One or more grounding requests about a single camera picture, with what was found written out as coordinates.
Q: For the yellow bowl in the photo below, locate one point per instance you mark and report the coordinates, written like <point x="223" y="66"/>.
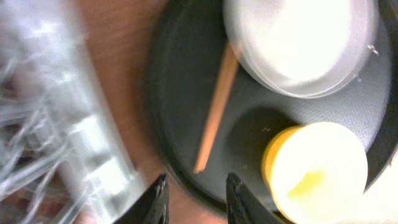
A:
<point x="316" y="173"/>

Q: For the round black serving tray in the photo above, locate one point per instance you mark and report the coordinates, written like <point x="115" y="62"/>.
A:
<point x="184" y="61"/>

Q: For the grey round plate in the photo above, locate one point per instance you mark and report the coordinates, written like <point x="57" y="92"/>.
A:
<point x="302" y="48"/>

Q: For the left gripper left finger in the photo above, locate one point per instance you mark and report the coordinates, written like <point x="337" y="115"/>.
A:
<point x="152" y="207"/>

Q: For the grey plastic dishwasher rack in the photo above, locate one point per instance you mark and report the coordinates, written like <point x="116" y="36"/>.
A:
<point x="61" y="154"/>

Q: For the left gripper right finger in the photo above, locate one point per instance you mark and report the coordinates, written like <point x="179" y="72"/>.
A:
<point x="243" y="207"/>

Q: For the wooden chopstick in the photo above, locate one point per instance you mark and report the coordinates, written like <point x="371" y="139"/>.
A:
<point x="226" y="76"/>

